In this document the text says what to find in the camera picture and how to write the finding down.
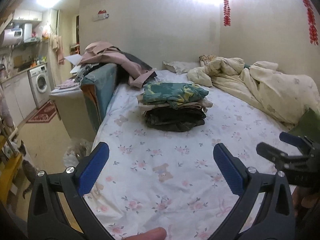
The teal headboard cushion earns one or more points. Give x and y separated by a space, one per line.
100 87

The white lower kitchen cabinet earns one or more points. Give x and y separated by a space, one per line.
15 97

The red patterned rug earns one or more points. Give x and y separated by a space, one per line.
42 112

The white washing machine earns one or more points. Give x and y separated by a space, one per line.
40 85

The yellow stool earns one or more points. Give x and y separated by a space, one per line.
8 175

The white kitchen cabinet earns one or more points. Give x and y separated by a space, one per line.
27 15
15 97

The white upper kitchen cabinet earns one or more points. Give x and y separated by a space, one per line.
27 15

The dark folded pants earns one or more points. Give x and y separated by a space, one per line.
175 121

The cardboard box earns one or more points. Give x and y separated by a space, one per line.
17 61

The pink cloth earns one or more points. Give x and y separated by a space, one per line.
66 85

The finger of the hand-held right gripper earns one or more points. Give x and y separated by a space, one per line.
291 138
270 152

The olive green cloth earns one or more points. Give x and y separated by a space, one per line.
308 123

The dark grey garment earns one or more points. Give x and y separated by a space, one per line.
135 60

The white frilled pillow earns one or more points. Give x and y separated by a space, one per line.
178 66

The cream quilt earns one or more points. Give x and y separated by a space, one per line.
262 87

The white paper sheet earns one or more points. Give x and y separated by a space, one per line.
73 59

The grey cat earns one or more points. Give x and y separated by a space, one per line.
26 165

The white plastic bag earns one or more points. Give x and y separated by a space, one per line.
75 152

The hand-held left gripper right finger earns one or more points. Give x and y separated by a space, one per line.
228 170

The white side table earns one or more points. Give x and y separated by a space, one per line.
67 112

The beige bear print folded pants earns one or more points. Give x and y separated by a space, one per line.
175 105

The floral bed sheet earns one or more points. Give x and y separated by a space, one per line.
162 155

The white range hood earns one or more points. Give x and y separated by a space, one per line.
28 32

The hanging plastic bag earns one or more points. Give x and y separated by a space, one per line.
46 32

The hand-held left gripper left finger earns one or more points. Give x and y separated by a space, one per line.
93 167

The brown patterned cloth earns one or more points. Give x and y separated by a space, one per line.
207 58

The red firecracker decoration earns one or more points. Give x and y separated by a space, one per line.
226 11
310 17

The hanging pink towel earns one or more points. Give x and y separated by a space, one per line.
57 47

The white water heater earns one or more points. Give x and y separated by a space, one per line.
12 37

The person's right hand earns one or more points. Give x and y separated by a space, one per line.
303 201

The pink coat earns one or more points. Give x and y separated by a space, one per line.
107 55

